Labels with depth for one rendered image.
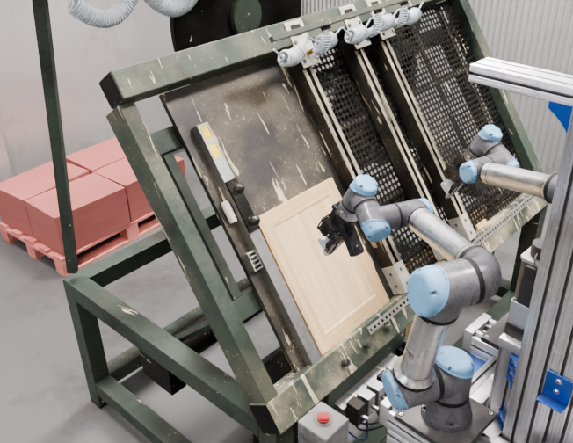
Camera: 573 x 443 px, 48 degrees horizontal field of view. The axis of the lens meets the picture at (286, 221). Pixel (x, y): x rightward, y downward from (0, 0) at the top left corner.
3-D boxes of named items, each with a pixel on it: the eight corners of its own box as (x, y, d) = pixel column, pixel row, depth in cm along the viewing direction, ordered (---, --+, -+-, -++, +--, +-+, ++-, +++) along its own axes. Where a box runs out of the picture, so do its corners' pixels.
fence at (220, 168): (306, 366, 238) (313, 365, 235) (191, 129, 230) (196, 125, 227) (315, 359, 241) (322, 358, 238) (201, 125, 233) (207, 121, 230)
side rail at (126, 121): (248, 403, 227) (266, 403, 219) (105, 116, 218) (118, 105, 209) (260, 394, 231) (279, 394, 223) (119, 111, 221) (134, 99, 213)
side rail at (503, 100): (522, 188, 360) (540, 184, 352) (440, 3, 350) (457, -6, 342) (528, 184, 365) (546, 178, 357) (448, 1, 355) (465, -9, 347)
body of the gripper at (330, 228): (331, 220, 214) (344, 198, 205) (348, 239, 212) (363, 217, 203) (315, 228, 210) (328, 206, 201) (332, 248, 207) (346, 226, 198)
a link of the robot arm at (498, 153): (492, 185, 228) (473, 162, 233) (514, 177, 233) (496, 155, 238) (503, 170, 222) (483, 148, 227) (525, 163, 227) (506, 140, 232)
